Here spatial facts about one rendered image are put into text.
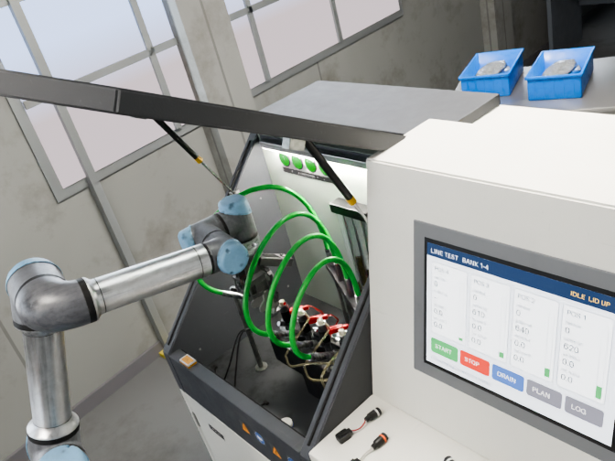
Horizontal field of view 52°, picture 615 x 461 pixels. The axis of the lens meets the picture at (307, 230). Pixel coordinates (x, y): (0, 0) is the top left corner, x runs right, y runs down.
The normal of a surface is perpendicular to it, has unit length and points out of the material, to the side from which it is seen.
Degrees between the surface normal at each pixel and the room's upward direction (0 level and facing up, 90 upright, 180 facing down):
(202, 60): 90
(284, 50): 90
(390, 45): 90
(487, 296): 76
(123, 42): 90
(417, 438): 0
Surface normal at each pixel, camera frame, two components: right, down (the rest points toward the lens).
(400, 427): -0.24, -0.85
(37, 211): 0.72, 0.17
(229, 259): 0.54, 0.29
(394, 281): -0.76, 0.26
